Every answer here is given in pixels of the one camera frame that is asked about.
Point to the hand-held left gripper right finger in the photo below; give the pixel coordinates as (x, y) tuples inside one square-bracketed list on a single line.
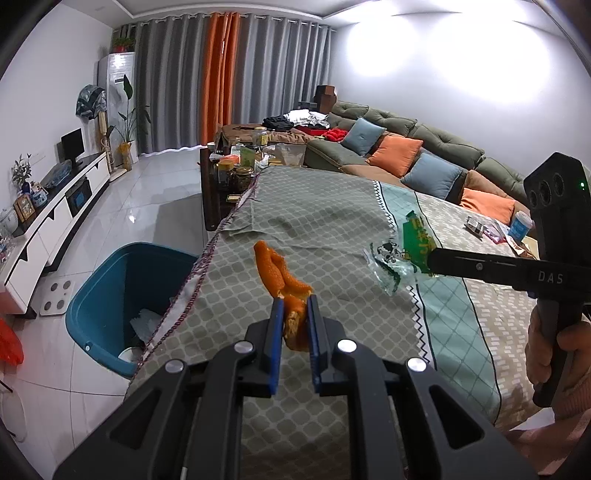
[(315, 346)]

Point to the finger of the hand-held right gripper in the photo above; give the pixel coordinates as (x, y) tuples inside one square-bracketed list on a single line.
[(480, 268)]

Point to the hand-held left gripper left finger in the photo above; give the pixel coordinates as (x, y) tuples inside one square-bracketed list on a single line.
[(276, 350)]

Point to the orange peel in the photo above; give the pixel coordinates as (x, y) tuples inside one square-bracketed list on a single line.
[(277, 272)]

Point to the clear green printed wrapper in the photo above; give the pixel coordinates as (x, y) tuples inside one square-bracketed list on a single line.
[(392, 263)]

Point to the white foam net sheet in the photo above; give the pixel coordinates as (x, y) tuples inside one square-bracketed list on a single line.
[(147, 325)]

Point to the blue plastic trash bin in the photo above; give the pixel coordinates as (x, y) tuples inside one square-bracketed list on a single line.
[(106, 286)]

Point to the person's right forearm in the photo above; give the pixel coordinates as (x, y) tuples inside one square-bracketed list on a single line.
[(554, 438)]

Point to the person's right hand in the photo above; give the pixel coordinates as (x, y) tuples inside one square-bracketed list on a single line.
[(577, 350)]

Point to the red snack packet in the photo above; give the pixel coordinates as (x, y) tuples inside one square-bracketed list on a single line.
[(495, 233)]

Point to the black snack packet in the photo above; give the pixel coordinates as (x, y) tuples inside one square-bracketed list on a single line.
[(474, 226)]

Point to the blue paper cup white lid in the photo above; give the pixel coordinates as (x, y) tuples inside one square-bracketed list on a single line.
[(520, 227)]

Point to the gold snack packet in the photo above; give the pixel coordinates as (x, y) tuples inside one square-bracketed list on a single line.
[(524, 249)]

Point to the orange cushion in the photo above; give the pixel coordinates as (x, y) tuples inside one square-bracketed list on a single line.
[(395, 156), (487, 206)]

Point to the brown back cushion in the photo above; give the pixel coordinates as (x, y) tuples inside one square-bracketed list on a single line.
[(491, 182)]

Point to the blue cushion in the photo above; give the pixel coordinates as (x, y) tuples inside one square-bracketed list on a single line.
[(431, 176), (364, 137)]

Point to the patterned tablecloth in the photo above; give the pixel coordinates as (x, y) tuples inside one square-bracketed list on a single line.
[(323, 221)]

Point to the green corner sofa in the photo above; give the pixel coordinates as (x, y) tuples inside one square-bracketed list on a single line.
[(438, 138)]

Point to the dark coffee table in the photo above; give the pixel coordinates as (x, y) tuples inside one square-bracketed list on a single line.
[(210, 203)]

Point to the dark-lidded glass jar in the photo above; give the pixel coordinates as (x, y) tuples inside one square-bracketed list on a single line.
[(243, 181)]

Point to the clear snack bag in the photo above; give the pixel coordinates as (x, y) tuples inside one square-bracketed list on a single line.
[(290, 156)]

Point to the green box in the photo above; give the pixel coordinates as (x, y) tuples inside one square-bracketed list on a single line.
[(248, 158)]

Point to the red clothes pile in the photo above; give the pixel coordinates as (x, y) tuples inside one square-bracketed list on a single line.
[(334, 135)]

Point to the yellow-lidded glass jar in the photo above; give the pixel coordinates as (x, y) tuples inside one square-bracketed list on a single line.
[(261, 137)]

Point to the white bathroom scale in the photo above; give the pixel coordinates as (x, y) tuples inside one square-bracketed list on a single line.
[(57, 299)]

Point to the black clothes pile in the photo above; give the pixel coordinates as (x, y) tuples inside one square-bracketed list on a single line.
[(278, 122)]

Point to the white clothes pile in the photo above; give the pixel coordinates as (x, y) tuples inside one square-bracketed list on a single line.
[(307, 119)]

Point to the brown wooden box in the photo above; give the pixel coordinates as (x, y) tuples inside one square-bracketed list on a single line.
[(326, 98)]

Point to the white black-topped TV cabinet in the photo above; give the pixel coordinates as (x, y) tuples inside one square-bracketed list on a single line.
[(51, 221)]

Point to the orange-red plastic bag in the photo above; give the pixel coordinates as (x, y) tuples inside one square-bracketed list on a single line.
[(10, 344)]

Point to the tall leafy potted plant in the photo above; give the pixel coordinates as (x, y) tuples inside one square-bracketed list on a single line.
[(131, 124)]

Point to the white round object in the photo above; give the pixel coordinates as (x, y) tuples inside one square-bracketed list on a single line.
[(14, 410)]

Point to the orange curtain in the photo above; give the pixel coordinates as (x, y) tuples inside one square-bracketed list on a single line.
[(221, 78)]

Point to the grey curtain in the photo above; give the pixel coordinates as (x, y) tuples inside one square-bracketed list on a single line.
[(171, 83), (281, 69)]

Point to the blue-white porcelain jar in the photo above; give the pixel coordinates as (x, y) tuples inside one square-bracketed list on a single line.
[(39, 194)]

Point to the small black monitor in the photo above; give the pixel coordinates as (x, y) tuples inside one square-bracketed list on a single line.
[(73, 145)]

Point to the white lidded jar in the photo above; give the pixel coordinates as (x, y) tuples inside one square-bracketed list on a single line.
[(8, 222)]

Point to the white floor air conditioner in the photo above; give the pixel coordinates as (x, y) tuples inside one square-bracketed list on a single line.
[(115, 92)]

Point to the small plant in porcelain vase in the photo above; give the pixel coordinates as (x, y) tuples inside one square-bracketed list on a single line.
[(22, 175)]

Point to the covered standing fan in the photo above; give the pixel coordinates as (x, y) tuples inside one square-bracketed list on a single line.
[(91, 101)]

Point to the small red-flowered potted plant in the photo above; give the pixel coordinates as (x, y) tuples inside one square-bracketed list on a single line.
[(123, 45)]

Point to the wooden photo frame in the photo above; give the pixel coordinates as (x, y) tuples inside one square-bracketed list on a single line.
[(24, 207)]

